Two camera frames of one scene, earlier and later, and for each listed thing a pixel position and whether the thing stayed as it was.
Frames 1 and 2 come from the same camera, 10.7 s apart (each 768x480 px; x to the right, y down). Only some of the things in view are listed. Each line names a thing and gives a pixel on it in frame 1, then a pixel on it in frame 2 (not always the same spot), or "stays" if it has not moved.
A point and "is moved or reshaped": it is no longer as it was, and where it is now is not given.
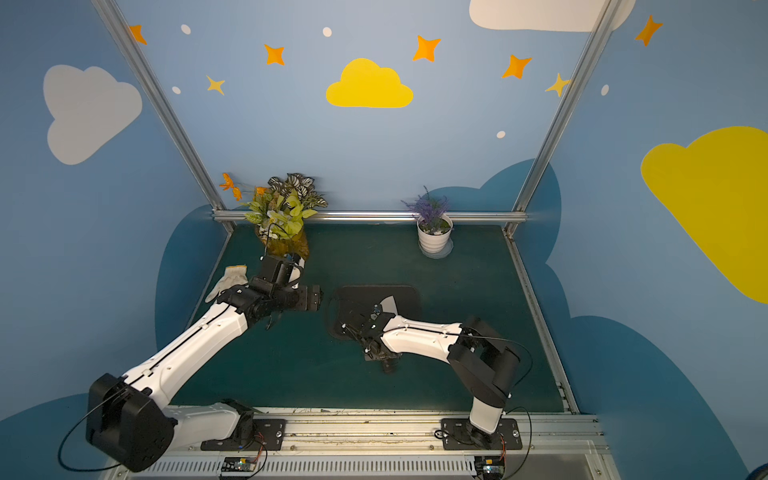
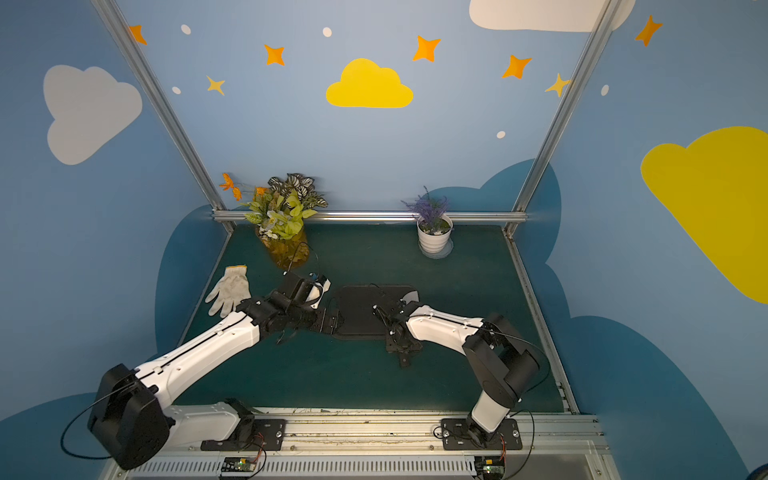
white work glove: (234, 275) stays
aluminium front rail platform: (399, 445) stays
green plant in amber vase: (280, 210) stays
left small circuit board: (238, 464) stays
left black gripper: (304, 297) -> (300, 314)
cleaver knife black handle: (389, 363) is moved or reshaped
